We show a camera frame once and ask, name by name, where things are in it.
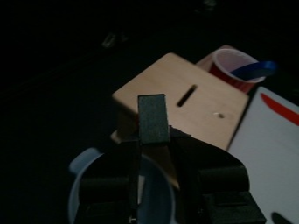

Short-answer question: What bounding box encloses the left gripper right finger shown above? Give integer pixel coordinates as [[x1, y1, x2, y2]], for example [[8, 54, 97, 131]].
[[168, 125, 267, 224]]

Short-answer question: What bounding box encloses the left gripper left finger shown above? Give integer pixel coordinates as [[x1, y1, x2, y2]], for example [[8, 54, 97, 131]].
[[73, 138, 143, 224]]

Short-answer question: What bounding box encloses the grey-blue bowl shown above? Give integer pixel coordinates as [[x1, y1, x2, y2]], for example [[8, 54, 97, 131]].
[[68, 147, 176, 224]]

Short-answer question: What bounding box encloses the white cutting board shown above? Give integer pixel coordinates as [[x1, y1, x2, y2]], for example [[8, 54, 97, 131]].
[[227, 86, 299, 224]]

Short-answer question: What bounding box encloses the red toy knife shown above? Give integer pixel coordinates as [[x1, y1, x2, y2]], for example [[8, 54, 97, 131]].
[[259, 92, 299, 127]]

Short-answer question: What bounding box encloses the wooden box with red front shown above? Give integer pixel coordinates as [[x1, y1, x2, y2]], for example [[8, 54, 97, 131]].
[[109, 52, 249, 191]]

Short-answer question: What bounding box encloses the red plastic cup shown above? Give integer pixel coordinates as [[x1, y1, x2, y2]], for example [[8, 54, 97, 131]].
[[208, 47, 267, 95]]

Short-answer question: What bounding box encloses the blue plastic utensil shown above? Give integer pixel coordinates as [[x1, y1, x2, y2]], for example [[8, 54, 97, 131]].
[[228, 60, 277, 81]]

